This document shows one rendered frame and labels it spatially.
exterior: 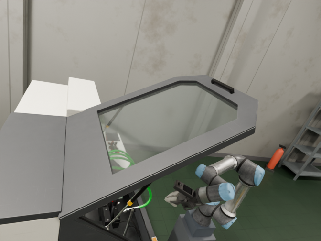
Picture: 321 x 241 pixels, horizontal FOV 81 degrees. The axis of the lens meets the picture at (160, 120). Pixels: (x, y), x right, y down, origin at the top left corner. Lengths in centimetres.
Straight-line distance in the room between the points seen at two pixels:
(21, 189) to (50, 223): 16
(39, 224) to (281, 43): 434
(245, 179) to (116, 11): 264
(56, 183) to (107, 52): 251
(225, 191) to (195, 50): 279
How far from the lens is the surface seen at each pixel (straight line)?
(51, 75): 329
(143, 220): 150
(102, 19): 310
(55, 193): 82
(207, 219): 169
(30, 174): 90
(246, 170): 138
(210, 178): 107
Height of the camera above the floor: 210
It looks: 23 degrees down
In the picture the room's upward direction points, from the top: 18 degrees clockwise
